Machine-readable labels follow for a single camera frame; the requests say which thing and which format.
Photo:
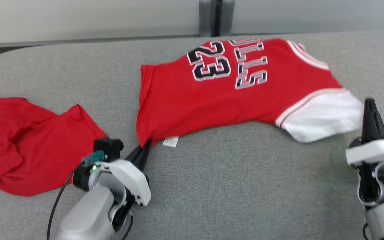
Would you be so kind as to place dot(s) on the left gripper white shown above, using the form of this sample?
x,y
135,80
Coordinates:
x,y
128,180

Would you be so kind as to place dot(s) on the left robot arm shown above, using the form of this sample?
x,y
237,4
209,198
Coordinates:
x,y
85,213

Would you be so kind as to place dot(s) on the red basketball jersey white sleeves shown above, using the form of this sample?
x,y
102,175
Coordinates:
x,y
195,106

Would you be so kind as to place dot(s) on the red shorts white trim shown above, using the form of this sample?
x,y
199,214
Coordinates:
x,y
28,150

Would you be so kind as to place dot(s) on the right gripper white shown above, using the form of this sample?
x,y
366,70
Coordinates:
x,y
375,151

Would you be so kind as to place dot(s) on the grey metal partition post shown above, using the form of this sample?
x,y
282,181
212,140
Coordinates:
x,y
207,16

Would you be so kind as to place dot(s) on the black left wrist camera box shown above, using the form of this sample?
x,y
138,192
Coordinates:
x,y
108,150

